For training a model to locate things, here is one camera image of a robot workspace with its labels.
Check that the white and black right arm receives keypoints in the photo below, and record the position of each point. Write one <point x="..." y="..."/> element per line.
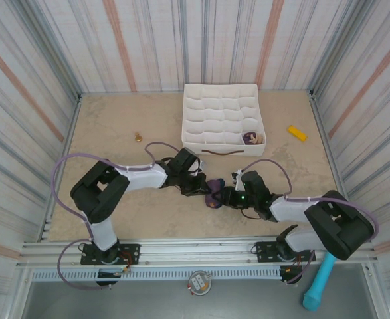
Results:
<point x="291" y="209"/>

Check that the white fabric drawer organizer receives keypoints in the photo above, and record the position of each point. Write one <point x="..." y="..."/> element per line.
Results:
<point x="214" y="113"/>

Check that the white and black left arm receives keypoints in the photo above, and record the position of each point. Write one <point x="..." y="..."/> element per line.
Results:
<point x="145" y="176"/>

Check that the purple sock with orange toe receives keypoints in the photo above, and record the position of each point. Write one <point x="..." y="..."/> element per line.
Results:
<point x="215" y="184"/>

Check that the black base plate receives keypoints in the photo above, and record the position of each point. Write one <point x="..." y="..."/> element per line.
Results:
<point x="264" y="252"/>
<point x="130" y="252"/>

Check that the aluminium rail frame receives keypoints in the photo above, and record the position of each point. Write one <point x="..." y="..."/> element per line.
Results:
<point x="188" y="247"/>

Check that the teal plastic cylinder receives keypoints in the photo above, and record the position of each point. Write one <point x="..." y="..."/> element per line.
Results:
<point x="317" y="289"/>

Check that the small brass object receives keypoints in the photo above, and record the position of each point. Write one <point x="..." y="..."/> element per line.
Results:
<point x="137" y="138"/>

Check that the purple sock with beige toe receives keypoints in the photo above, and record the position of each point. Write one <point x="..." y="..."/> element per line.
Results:
<point x="252" y="138"/>

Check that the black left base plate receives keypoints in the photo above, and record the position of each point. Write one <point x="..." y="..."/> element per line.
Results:
<point x="130" y="252"/>

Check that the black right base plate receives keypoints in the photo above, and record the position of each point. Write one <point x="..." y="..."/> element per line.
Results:
<point x="264" y="252"/>

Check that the round grey disc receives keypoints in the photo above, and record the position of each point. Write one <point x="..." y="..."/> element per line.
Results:
<point x="199" y="283"/>

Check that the yellow block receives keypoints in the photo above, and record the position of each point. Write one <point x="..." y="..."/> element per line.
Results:
<point x="297" y="133"/>

